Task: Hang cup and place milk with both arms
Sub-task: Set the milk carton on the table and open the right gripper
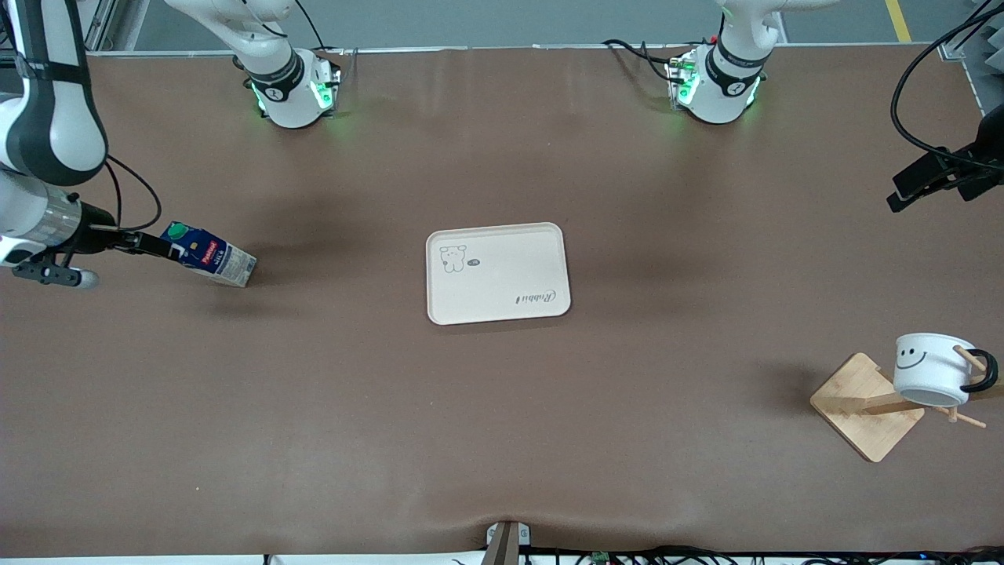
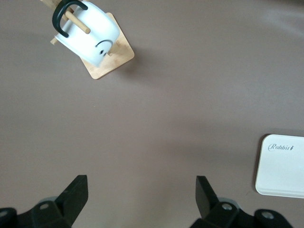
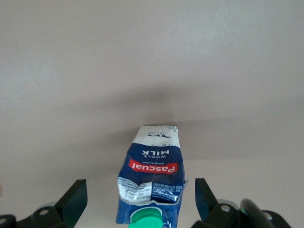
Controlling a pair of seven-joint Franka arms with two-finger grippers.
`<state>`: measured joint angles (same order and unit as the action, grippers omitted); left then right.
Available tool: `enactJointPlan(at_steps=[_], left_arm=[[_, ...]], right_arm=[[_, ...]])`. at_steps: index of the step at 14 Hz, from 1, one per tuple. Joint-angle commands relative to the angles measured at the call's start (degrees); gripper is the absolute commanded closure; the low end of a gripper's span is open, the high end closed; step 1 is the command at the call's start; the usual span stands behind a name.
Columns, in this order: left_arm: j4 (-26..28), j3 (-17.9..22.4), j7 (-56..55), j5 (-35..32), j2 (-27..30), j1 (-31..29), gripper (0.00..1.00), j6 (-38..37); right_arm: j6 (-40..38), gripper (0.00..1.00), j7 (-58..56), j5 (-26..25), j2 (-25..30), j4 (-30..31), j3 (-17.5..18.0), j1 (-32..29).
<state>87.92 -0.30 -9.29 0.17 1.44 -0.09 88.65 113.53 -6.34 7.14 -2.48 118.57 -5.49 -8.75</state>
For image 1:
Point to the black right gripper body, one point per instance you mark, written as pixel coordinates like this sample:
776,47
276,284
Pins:
97,227

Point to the metal table edge bracket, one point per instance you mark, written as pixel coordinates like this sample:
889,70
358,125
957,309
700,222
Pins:
506,541

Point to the aluminium frame post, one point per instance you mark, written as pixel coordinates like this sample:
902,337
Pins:
98,27
969,43

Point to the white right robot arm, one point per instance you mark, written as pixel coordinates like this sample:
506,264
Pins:
47,118

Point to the cream plastic serving tray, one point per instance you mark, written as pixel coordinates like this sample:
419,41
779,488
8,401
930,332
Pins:
502,275

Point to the white smiley face mug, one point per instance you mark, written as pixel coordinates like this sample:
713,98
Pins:
929,373

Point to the brown table cover mat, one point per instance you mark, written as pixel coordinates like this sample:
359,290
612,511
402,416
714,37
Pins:
314,408

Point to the blue and white milk carton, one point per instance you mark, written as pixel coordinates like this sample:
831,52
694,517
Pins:
223,263

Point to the wooden cup rack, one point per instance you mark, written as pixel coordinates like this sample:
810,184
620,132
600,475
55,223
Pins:
863,408

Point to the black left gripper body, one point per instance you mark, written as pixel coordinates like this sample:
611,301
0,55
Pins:
987,151

